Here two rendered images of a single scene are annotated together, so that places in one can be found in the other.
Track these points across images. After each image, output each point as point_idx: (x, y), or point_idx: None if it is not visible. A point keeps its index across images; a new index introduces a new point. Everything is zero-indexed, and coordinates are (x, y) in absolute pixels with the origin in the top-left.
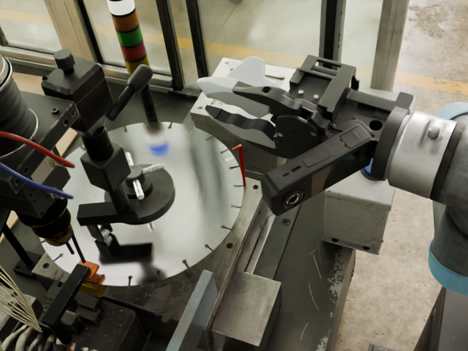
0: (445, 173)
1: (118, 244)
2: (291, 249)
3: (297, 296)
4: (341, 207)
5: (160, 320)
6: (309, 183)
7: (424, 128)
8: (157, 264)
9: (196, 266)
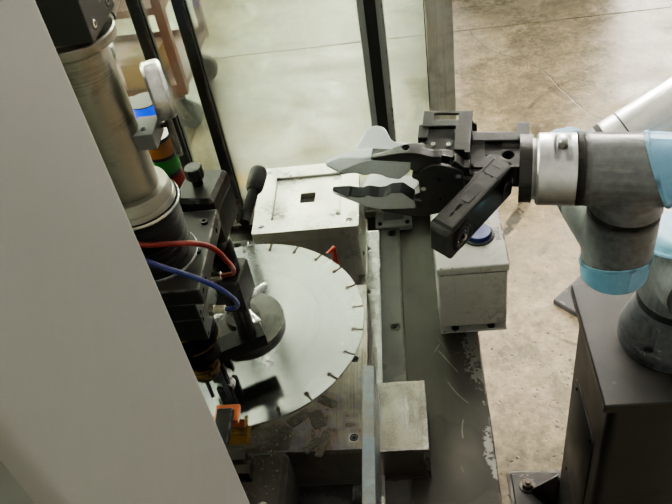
0: (585, 173)
1: (247, 381)
2: (413, 353)
3: (440, 397)
4: (457, 284)
5: (310, 460)
6: (472, 218)
7: (554, 142)
8: (301, 387)
9: (327, 391)
